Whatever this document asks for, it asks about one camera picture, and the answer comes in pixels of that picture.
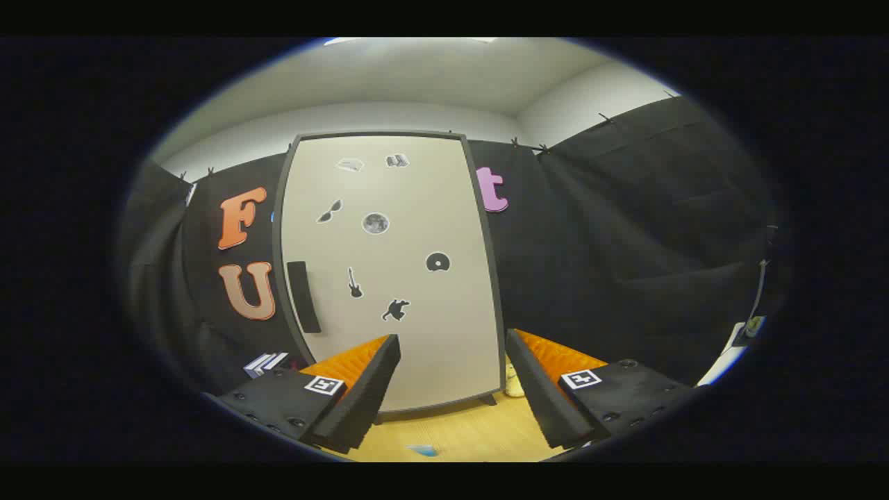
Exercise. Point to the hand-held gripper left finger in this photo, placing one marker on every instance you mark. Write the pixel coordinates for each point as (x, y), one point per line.
(368, 389)

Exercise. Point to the white and blue tube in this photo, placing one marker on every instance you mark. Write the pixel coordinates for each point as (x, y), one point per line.
(424, 451)

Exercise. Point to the white side table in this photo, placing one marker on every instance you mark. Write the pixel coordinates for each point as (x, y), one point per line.
(722, 364)

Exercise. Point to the small cream object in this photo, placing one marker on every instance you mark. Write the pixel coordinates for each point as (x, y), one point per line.
(514, 385)

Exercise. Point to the white cabinet door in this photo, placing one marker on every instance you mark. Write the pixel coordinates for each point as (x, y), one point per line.
(417, 333)

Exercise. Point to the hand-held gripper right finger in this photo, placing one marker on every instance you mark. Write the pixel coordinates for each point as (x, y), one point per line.
(538, 389)

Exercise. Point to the grey cabinet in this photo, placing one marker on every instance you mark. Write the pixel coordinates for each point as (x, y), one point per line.
(378, 133)

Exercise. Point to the pale blue book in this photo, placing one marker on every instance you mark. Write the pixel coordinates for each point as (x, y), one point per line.
(253, 364)

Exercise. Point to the small yellowish object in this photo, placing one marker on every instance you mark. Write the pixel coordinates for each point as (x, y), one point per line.
(754, 326)

